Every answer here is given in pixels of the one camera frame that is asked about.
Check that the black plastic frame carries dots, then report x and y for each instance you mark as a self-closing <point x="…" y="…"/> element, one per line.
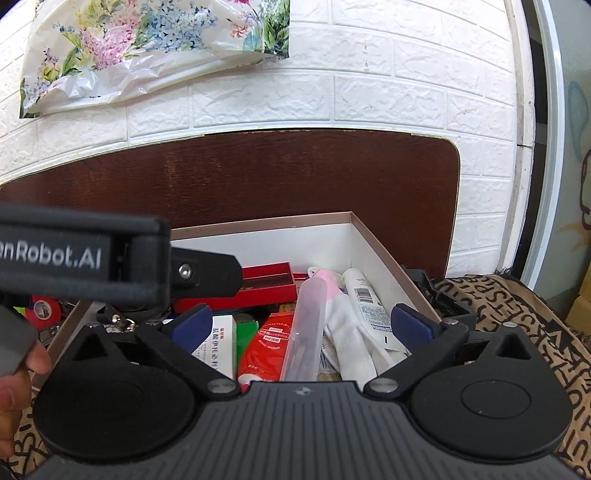
<point x="447" y="306"/>

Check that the green small box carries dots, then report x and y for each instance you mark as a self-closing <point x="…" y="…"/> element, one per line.
<point x="245" y="328"/>

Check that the patterned brown black tablecloth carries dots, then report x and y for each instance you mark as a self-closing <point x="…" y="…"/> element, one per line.
<point x="469" y="405"/>

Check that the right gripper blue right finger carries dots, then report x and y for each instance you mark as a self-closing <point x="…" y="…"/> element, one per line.
<point x="413" y="329"/>

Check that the stacked cardboard boxes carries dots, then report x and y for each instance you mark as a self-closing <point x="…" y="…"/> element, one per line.
<point x="579" y="316"/>

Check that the white medicine box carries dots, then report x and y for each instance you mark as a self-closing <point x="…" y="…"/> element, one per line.
<point x="218" y="350"/>

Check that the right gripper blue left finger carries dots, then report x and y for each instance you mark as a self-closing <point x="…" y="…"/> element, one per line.
<point x="189" y="329"/>

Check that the small clear toothbrush case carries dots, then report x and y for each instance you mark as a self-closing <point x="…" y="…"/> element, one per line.
<point x="303" y="354"/>

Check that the red tape roll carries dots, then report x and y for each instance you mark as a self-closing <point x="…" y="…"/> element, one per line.
<point x="43" y="312"/>

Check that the red open gift box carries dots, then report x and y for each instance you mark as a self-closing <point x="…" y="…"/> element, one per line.
<point x="261" y="285"/>

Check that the floral plastic bag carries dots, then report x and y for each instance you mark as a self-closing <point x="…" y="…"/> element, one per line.
<point x="88" y="53"/>

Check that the person left hand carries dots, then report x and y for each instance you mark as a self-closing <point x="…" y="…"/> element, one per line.
<point x="16" y="395"/>

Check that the white lotion tube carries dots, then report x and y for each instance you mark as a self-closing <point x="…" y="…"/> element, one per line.
<point x="374" y="316"/>

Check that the brown cardboard storage box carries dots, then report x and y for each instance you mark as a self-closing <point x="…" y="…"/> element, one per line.
<point x="334" y="241"/>

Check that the dark brown wooden headboard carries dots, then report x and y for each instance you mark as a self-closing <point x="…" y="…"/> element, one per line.
<point x="404" y="187"/>

